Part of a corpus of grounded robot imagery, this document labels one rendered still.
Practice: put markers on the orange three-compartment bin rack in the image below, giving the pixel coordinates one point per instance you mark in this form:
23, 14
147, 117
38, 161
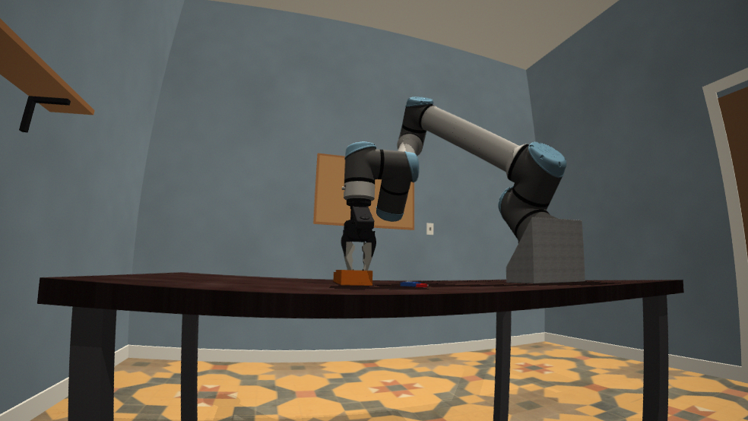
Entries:
348, 277

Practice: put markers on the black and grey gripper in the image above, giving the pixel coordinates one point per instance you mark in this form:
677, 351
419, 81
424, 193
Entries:
357, 235

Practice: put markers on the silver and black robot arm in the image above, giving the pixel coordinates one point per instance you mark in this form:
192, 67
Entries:
536, 169

